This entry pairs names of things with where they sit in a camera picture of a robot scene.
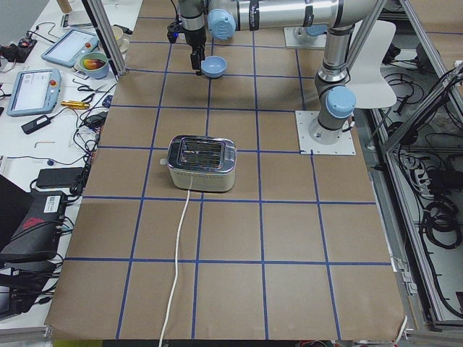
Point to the brass cylinder tool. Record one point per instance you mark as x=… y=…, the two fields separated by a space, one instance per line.
x=78 y=105

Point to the aluminium frame post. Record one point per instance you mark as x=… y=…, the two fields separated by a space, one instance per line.
x=98 y=17

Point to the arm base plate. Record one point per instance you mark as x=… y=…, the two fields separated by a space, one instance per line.
x=313 y=37
x=315 y=140

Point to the black power adapter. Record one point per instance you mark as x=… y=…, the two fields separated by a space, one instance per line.
x=58 y=177

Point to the beige bowl with lemon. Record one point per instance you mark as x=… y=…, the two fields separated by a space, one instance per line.
x=122 y=39

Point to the blue bowl with fruit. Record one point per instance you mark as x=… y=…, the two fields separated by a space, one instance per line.
x=94 y=65

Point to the teach pendant tablet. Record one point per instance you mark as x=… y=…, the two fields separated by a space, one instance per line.
x=34 y=92
x=70 y=47

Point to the white chair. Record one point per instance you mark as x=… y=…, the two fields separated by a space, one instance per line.
x=366 y=81

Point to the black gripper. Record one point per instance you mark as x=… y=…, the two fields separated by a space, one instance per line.
x=195 y=37

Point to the black red computer box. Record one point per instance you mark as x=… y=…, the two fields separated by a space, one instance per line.
x=30 y=224

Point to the cream silver toaster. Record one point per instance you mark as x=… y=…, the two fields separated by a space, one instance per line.
x=201 y=163

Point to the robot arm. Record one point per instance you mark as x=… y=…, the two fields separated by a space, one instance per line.
x=222 y=19

